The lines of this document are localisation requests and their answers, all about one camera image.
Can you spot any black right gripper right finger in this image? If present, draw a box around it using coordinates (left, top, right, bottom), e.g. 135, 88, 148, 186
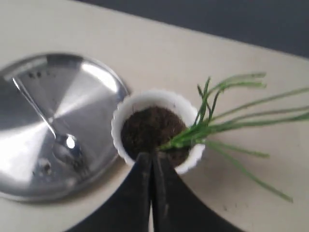
153, 152, 238, 232

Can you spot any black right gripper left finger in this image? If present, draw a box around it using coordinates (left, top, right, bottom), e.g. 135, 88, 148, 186
68, 153, 152, 232

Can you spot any red artificial flower with stem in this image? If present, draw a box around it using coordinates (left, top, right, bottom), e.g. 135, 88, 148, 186
158, 72, 309, 203

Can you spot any white bowl of soil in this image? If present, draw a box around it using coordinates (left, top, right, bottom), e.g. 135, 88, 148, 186
111, 89, 197, 166

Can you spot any round steel plate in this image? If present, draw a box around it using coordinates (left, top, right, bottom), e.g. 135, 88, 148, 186
0, 53, 129, 202

